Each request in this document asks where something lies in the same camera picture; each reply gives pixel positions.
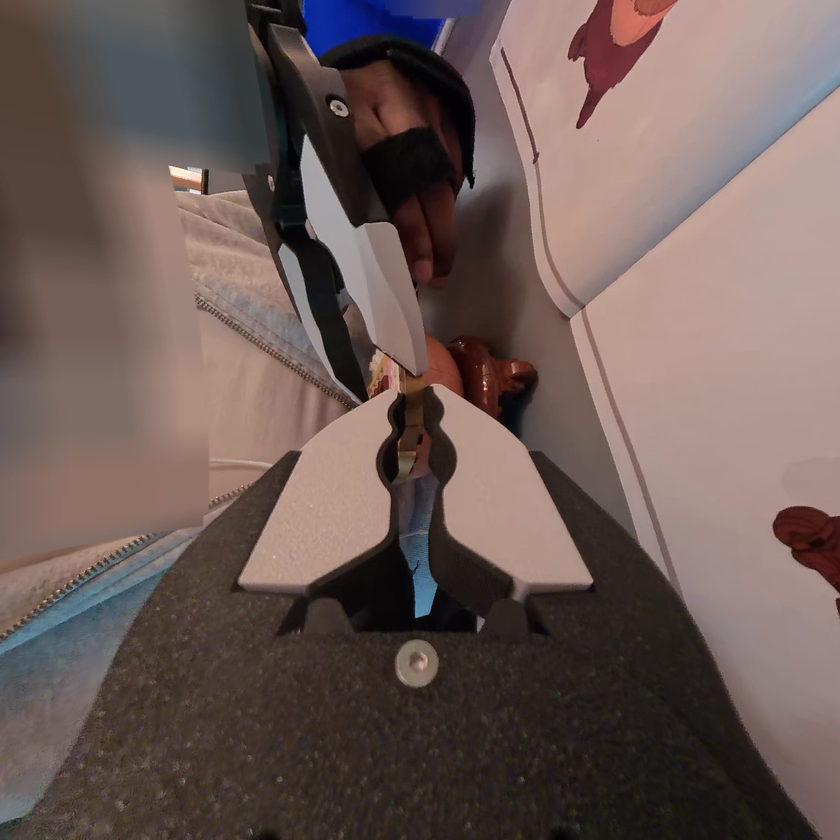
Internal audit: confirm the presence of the brick pot model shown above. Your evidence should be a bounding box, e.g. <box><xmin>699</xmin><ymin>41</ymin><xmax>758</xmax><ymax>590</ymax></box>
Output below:
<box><xmin>371</xmin><ymin>335</ymin><xmax>539</xmax><ymax>424</ymax></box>

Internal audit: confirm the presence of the blue plastic bin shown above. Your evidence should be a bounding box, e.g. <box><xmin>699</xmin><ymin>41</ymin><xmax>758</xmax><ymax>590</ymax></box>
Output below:
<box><xmin>302</xmin><ymin>0</ymin><xmax>489</xmax><ymax>60</ymax></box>

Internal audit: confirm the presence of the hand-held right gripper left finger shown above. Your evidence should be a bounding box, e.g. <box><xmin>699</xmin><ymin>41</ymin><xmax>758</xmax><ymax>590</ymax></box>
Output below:
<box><xmin>239</xmin><ymin>392</ymin><xmax>405</xmax><ymax>598</ymax></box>

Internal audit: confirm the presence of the small tan slope brick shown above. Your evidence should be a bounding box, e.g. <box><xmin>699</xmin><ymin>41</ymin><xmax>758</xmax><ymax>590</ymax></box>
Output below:
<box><xmin>397</xmin><ymin>381</ymin><xmax>433</xmax><ymax>477</ymax></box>

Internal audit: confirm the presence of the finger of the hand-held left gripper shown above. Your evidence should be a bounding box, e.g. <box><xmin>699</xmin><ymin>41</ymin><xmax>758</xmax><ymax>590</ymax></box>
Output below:
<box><xmin>300</xmin><ymin>132</ymin><xmax>429</xmax><ymax>378</ymax></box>
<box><xmin>269</xmin><ymin>234</ymin><xmax>375</xmax><ymax>401</ymax></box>

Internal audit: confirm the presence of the white instruction booklet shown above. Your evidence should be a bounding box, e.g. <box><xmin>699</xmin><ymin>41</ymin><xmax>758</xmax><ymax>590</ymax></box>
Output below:
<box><xmin>493</xmin><ymin>0</ymin><xmax>840</xmax><ymax>834</ymax></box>

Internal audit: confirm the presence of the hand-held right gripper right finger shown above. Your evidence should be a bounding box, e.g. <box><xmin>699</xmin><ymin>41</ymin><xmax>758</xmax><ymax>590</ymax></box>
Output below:
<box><xmin>427</xmin><ymin>385</ymin><xmax>594</xmax><ymax>611</ymax></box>

